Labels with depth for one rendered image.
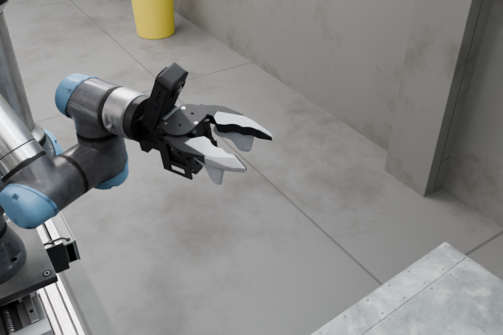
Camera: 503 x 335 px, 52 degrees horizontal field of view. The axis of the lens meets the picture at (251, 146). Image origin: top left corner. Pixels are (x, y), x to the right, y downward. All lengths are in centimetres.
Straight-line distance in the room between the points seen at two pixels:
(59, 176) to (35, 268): 38
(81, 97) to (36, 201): 17
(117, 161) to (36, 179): 14
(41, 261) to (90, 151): 38
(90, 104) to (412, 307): 93
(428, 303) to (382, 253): 125
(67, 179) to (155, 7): 399
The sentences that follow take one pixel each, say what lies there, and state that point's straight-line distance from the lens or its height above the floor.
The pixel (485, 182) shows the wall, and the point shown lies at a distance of 293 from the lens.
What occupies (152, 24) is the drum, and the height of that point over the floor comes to 15.
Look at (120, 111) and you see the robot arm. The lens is 78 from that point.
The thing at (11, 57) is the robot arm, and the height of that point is 145.
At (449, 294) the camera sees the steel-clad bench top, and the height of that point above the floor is 80.
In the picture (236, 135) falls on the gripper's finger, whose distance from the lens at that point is 74.
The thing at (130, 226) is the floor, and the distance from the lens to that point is 277.
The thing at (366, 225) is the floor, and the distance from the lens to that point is 277.
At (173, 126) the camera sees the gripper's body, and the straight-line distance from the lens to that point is 73.
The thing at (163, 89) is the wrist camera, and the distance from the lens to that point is 69.
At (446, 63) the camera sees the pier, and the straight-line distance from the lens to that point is 265.
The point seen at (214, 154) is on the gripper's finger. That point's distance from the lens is 67.
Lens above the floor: 184
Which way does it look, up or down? 34 degrees down
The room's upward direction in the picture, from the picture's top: straight up
